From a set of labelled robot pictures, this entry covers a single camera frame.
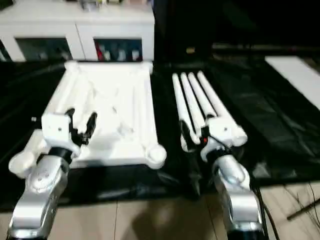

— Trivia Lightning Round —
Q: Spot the black metal table strut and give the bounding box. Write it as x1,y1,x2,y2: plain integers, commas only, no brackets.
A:
286,197,320,221

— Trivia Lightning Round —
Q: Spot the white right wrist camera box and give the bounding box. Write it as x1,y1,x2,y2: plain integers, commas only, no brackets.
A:
206,116,249,149

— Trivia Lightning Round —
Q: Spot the black case with yellow label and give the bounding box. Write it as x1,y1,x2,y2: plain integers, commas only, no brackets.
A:
152,0,216,66

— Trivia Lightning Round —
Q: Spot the white plastic table top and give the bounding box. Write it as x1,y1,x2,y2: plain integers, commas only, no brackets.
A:
8,60,168,179

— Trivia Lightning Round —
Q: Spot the white cabinet with glass doors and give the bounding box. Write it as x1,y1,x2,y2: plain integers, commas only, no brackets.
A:
0,0,155,63

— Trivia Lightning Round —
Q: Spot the white flat board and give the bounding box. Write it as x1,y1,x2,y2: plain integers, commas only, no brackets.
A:
264,55,320,111

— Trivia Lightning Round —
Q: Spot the black metal rod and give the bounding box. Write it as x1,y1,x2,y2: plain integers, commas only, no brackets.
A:
211,42,320,52

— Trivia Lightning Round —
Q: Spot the white plastic table leg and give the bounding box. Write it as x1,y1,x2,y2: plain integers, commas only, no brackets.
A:
171,72,195,153
188,71,213,131
180,72,201,145
197,70,225,120

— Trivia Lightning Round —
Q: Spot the black work mat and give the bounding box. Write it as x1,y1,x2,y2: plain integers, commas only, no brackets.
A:
0,56,320,207

